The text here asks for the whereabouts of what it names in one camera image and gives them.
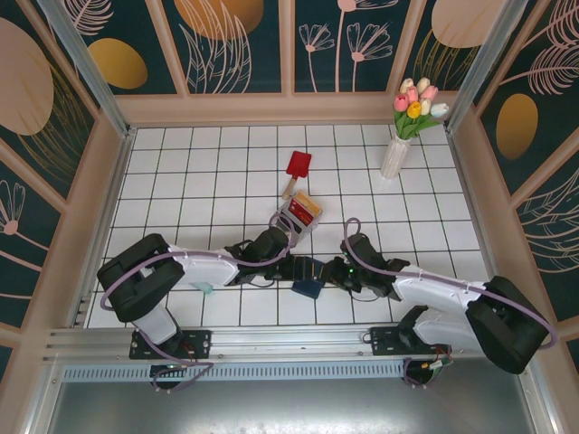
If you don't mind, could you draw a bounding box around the blue fabric card holder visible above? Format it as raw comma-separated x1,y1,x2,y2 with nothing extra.
291,278,325,300

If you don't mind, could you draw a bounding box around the clear acrylic card box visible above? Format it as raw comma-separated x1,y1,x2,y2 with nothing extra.
278,192,325,245

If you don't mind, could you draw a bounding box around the red toy shovel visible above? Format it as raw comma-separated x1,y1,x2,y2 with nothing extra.
281,151,313,201

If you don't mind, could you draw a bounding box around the white ribbed vase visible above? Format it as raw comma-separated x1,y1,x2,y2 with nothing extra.
379,137,412,180

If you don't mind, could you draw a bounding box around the grey metal sheet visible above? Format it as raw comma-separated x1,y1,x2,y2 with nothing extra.
26,356,557,434

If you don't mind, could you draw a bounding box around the artificial tulip bouquet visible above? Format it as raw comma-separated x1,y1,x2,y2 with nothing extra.
392,77,450,142

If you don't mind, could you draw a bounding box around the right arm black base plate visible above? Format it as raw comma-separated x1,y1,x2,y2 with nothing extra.
369,325,453,358

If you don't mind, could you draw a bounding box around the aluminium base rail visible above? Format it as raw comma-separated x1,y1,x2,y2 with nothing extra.
43,321,537,363

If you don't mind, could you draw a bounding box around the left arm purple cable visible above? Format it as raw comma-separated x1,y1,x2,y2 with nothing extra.
100,215,298,394

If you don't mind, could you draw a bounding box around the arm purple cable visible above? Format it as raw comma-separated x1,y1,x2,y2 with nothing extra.
343,218,557,389
100,215,298,394

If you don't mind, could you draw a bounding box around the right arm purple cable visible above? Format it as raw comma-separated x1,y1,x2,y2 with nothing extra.
343,218,557,389

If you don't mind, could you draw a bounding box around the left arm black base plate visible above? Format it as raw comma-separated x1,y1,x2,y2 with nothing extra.
129,329,213,361

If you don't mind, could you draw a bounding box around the grey slotted cable duct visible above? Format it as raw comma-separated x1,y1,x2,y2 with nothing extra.
61,363,408,382

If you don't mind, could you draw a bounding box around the coloured wire bundle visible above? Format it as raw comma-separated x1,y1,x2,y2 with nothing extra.
422,345,454,376

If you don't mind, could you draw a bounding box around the aluminium side rail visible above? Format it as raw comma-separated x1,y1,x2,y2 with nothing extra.
66,127,137,329
444,126,512,322

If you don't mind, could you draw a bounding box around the aluminium corner post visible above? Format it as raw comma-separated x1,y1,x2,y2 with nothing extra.
38,0,136,137
444,0,544,133

